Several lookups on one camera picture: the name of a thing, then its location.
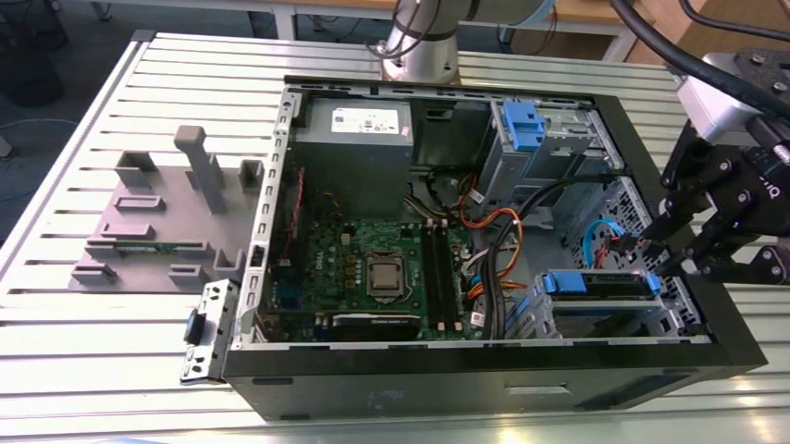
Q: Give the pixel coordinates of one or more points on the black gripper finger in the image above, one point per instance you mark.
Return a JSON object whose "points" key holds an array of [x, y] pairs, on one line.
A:
{"points": [[746, 263], [696, 176]]}

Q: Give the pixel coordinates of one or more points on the hard disk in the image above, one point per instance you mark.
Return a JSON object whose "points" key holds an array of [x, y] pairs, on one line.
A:
{"points": [[569, 283]]}

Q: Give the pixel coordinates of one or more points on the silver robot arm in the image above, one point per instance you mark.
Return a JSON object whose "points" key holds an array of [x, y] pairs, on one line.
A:
{"points": [[419, 51]]}

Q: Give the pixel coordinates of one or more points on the metal disk bay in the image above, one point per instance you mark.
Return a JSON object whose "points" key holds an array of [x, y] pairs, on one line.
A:
{"points": [[592, 305]]}

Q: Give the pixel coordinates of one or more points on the metal optical drive cage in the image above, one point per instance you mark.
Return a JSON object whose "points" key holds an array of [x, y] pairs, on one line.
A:
{"points": [[543, 162]]}

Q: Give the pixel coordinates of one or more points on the blue drive latch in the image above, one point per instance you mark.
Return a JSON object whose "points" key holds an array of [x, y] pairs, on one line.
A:
{"points": [[520, 125]]}

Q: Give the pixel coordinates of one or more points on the wooden cabinet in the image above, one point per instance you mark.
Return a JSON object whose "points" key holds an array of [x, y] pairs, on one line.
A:
{"points": [[752, 14]]}

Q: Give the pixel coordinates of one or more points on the black RAM slot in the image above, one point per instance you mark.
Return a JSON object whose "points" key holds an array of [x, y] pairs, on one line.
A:
{"points": [[449, 277], [432, 277]]}

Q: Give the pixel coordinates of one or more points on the silver CPU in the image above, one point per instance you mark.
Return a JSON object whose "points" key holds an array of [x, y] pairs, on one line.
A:
{"points": [[385, 276]]}

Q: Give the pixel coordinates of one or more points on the grey power supply unit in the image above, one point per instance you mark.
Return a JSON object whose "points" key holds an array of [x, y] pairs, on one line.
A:
{"points": [[351, 176]]}

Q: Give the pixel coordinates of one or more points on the black PC case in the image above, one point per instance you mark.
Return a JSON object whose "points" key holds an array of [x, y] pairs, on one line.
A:
{"points": [[432, 384]]}

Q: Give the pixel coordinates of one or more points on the CPU socket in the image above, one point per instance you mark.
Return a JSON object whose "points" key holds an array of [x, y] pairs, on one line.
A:
{"points": [[367, 277]]}

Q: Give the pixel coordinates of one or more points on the black graphics card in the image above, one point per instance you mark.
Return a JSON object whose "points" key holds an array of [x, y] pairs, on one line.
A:
{"points": [[376, 324]]}

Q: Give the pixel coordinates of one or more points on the green motherboard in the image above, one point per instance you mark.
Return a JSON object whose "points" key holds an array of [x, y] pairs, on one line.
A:
{"points": [[336, 273]]}

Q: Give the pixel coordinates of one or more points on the grey parts rack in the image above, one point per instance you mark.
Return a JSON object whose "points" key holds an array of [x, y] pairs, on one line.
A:
{"points": [[160, 231]]}

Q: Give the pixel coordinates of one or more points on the green RAM stick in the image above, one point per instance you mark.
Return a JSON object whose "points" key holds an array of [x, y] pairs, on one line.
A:
{"points": [[162, 248]]}

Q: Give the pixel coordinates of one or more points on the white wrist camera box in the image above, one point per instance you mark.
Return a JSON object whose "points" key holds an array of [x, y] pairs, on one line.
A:
{"points": [[715, 111]]}

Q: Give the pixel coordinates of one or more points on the wooden desk with white frame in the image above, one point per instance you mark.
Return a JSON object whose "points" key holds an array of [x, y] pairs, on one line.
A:
{"points": [[580, 16]]}

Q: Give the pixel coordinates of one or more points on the metal expansion slot bracket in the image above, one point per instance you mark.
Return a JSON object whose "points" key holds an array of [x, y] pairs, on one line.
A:
{"points": [[212, 324]]}

